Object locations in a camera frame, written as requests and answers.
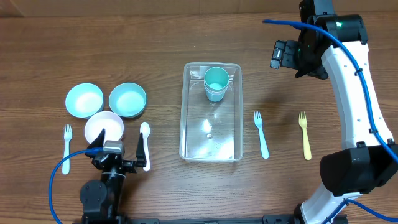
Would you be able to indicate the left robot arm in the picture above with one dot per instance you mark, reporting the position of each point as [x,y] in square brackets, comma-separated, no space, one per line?
[101,198]

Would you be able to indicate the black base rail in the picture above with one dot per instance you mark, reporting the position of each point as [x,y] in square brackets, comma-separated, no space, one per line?
[266,219]

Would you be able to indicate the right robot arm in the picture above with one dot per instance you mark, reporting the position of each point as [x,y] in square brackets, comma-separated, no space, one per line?
[336,48]

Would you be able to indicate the clear plastic container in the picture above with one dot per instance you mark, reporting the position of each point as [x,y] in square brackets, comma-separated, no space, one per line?
[211,131]

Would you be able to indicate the white plastic spoon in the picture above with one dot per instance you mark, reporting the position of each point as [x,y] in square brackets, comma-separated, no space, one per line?
[145,131]

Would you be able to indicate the pink bowl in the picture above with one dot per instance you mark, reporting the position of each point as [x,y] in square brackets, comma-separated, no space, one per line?
[107,120]

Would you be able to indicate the light blue lower cup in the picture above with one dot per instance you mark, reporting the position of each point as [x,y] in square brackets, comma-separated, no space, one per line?
[215,91]

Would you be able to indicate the teal bowl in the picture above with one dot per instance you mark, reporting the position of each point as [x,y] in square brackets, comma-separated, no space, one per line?
[128,100]

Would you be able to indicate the white plastic fork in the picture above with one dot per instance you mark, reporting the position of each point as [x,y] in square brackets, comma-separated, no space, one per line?
[68,134]

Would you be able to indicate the light blue bowl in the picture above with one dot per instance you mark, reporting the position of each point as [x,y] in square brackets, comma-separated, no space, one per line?
[84,100]

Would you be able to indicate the yellow plastic fork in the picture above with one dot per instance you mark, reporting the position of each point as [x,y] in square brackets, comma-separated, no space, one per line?
[302,120]

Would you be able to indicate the light blue plastic fork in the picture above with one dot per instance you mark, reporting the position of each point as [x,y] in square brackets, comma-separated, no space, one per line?
[263,145]

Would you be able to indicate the teal top cup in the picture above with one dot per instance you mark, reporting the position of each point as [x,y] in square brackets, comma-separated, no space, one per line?
[216,78]

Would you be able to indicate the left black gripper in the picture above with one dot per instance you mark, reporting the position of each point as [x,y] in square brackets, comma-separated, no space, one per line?
[130,165]

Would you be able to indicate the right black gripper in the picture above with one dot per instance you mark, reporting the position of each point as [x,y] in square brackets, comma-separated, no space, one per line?
[288,61]

